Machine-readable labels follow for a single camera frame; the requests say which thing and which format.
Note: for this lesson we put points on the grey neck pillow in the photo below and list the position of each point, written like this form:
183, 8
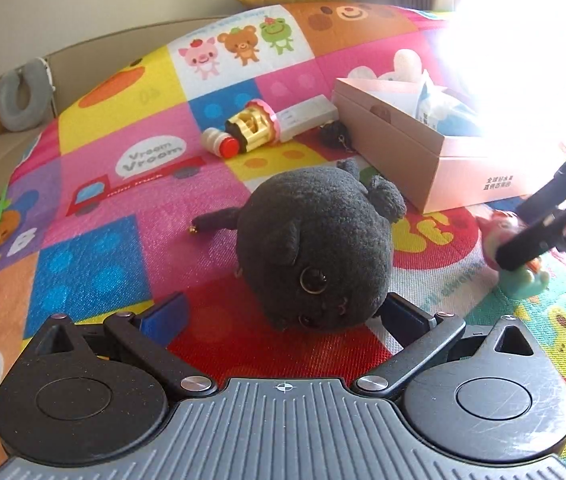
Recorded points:
26, 95

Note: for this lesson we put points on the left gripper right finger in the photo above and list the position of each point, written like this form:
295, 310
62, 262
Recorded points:
426, 341

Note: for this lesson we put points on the colourful cartoon play mat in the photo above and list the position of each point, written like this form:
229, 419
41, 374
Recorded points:
94, 219

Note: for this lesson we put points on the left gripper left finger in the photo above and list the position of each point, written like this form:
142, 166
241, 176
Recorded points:
142, 340

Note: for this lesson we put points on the beige sofa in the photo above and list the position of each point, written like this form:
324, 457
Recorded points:
79, 68

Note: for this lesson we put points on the pink cardboard box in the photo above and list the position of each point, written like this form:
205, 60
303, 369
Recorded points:
433, 171

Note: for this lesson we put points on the black plush cat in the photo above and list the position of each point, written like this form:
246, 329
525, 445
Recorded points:
314, 245

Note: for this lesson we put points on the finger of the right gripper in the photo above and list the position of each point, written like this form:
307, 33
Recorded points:
544, 204
532, 242

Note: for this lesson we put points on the blue white plastic bag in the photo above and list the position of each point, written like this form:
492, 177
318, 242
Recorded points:
443, 113

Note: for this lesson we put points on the white battery charger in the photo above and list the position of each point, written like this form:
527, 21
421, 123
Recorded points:
305, 116

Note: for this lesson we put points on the pink teal toy figure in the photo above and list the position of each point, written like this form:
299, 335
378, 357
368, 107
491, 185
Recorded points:
528, 280

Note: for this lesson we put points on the small white red bottle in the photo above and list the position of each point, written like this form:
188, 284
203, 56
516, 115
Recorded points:
220, 143

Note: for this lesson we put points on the yellow pudding cup toy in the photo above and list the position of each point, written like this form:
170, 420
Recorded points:
254, 126

